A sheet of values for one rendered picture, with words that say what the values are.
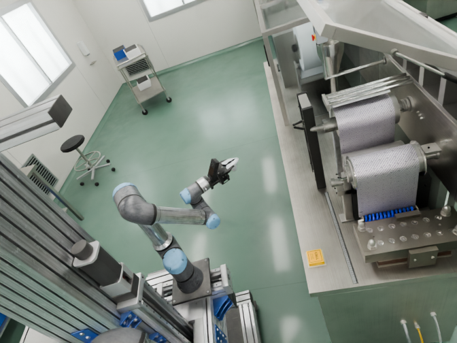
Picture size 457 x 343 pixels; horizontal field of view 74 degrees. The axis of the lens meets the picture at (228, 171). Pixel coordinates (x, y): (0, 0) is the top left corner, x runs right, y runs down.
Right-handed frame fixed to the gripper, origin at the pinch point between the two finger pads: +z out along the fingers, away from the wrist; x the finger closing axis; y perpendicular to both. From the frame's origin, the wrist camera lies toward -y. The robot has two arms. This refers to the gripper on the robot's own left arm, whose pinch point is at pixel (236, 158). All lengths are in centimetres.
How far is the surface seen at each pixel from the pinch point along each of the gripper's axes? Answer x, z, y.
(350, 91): 29, 52, -24
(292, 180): 11.4, 25.6, 32.3
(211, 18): -458, 230, 117
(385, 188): 65, 33, -4
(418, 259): 88, 25, 15
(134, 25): -544, 104, 93
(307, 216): 37.2, 13.2, 28.8
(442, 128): 69, 54, -24
